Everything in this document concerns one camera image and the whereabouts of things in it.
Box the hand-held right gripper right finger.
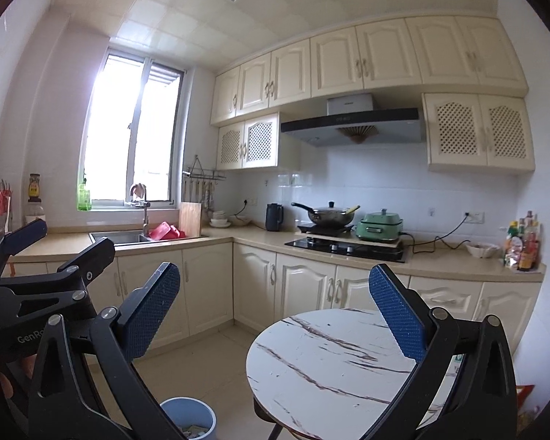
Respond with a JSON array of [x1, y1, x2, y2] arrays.
[[368, 263, 518, 440]]

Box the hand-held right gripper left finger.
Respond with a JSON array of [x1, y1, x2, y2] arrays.
[[27, 261, 184, 440]]

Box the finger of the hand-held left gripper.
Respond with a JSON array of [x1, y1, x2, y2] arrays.
[[0, 237, 116, 305], [0, 217, 48, 281]]

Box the blue plastic waste bin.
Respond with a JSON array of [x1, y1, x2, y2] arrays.
[[159, 396, 217, 440]]

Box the person's left hand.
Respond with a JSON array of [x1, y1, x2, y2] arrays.
[[0, 355, 36, 400]]

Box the clear storage jar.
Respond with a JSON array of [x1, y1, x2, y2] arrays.
[[24, 202, 47, 230]]

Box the steel kitchen sink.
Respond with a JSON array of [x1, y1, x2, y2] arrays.
[[89, 231, 209, 245]]

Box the yellow label bottle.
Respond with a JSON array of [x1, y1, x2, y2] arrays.
[[27, 173, 43, 205]]

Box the metal sink faucet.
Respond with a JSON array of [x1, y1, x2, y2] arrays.
[[129, 183, 151, 239]]

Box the wooden stove shelf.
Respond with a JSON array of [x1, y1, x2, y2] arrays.
[[307, 234, 404, 249]]

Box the black gas stove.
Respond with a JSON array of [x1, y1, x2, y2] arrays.
[[284, 236, 406, 264]]

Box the round marble table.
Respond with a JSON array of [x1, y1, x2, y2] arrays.
[[246, 308, 463, 440]]

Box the green electric cooking pot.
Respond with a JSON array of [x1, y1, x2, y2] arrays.
[[356, 208, 406, 242]]

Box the wooden cutting board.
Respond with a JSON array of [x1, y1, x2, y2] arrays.
[[179, 202, 204, 238]]

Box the white bowl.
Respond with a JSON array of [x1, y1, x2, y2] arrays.
[[466, 242, 500, 258]]

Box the cream base cabinets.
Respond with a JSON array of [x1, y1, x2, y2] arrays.
[[7, 231, 546, 363]]

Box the stack of white bowls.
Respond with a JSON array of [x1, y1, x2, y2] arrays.
[[209, 210, 254, 228]]

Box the wok with lid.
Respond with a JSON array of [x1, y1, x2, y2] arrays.
[[291, 201, 361, 226]]

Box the kitchen window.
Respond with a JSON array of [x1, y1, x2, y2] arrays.
[[80, 48, 186, 212]]

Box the group of condiment bottles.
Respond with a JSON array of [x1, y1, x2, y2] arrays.
[[503, 211, 544, 272]]

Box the black electric kettle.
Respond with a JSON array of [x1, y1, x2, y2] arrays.
[[265, 203, 285, 232]]

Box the red snack bag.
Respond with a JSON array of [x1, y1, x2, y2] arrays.
[[516, 384, 538, 419]]

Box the wooden folding fan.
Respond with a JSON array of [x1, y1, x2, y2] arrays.
[[338, 126, 379, 144]]

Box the range hood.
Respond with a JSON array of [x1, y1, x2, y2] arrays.
[[280, 93, 427, 147]]

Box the black power cable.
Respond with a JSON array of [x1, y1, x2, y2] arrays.
[[401, 214, 475, 255]]

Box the wall utensil rail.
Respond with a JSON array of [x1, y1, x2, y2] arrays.
[[182, 155, 227, 214]]

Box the lattice door wall cabinet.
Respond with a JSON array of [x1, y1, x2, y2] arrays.
[[216, 112, 280, 170], [422, 92, 536, 175]]

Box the cream wall cabinet row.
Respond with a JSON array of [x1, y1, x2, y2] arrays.
[[209, 16, 530, 125]]

